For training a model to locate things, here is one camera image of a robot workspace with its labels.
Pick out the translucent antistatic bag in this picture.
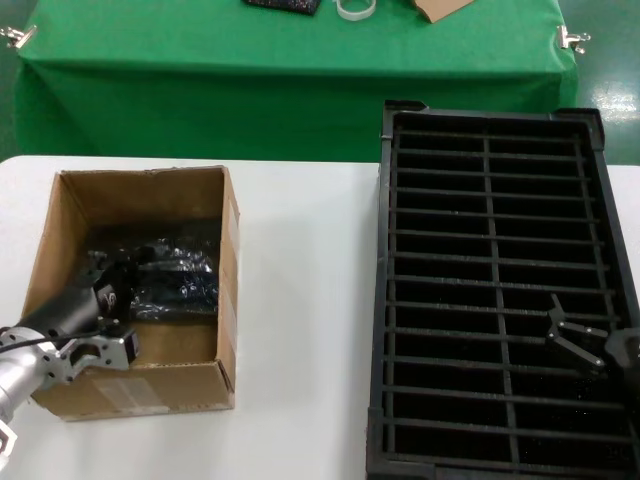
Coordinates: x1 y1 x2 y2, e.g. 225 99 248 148
82 234 221 324

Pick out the brown cardboard piece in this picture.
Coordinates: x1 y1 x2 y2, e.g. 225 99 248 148
413 0 475 25

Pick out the clear tape roll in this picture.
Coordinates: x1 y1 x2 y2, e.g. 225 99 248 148
333 0 377 22

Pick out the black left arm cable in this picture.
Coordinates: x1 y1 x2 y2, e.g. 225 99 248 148
0 325 104 351

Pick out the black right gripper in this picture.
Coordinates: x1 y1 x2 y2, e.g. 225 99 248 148
544 293 640 380

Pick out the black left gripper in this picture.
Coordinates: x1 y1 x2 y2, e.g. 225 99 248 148
19 251 137 346

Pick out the brown cardboard box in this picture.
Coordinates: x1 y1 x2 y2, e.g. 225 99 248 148
22 166 240 424

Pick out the black slotted container tray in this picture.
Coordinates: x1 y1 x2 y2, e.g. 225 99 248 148
363 98 640 480

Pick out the black glittery bag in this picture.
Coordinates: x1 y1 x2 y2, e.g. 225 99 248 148
241 0 325 17

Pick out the silver binder clip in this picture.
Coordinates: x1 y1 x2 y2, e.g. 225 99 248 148
0 24 39 50
555 24 592 55

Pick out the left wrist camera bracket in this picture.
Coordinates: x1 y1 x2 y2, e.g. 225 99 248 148
49 323 142 387

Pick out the green tablecloth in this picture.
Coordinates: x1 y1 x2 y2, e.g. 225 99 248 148
13 0 581 164

